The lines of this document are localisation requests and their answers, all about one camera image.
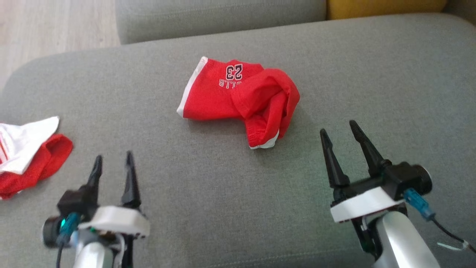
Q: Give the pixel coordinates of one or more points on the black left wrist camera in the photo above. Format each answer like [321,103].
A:
[76,203]

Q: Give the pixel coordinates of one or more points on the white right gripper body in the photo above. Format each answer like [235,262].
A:
[364,203]

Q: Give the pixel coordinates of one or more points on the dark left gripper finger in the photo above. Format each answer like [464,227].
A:
[96,175]
[131,182]

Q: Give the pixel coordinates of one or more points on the large grey sofa seat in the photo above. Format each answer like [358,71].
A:
[223,193]

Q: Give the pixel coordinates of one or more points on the yellow sofa back cushion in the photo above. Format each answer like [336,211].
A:
[383,7]

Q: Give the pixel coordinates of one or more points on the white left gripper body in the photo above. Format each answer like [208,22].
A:
[119,221]

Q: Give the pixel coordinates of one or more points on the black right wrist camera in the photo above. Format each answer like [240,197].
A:
[405,176]

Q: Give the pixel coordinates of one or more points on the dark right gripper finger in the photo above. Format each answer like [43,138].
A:
[334,163]
[370,154]

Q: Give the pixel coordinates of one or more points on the grey sofa cushion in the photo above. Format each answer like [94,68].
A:
[223,18]
[465,9]

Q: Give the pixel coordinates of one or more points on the red and white jersey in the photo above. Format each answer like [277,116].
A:
[41,163]

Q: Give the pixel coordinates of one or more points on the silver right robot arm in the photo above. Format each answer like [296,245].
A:
[401,242]

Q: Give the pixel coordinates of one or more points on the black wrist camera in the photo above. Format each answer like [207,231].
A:
[405,176]
[76,203]

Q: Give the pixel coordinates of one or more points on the red shorts with number 23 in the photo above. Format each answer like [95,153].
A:
[215,100]

